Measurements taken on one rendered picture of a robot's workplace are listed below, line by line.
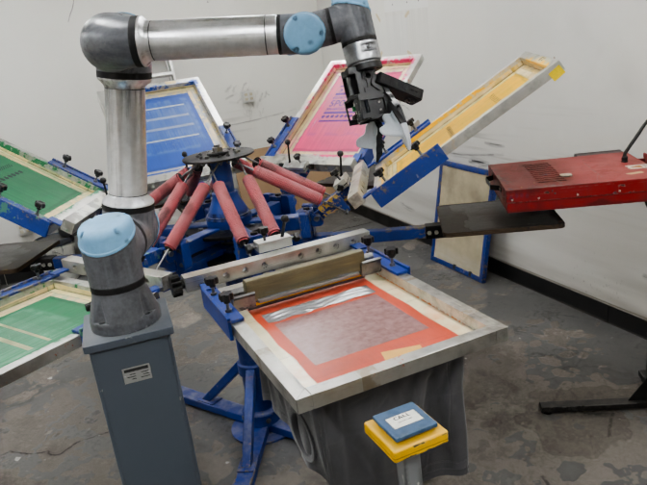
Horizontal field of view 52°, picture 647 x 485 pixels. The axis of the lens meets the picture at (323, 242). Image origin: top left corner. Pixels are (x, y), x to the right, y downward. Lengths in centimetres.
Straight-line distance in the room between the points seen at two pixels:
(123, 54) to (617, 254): 304
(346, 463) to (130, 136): 96
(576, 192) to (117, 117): 170
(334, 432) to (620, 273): 249
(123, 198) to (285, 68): 494
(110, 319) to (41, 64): 462
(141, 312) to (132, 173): 31
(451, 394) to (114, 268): 94
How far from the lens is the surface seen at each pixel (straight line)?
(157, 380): 151
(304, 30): 128
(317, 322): 193
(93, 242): 143
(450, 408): 188
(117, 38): 135
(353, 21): 143
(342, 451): 176
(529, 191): 257
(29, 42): 596
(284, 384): 157
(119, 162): 153
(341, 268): 213
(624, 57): 364
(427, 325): 185
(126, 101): 150
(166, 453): 160
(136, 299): 146
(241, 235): 246
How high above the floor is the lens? 177
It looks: 18 degrees down
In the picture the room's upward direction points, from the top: 7 degrees counter-clockwise
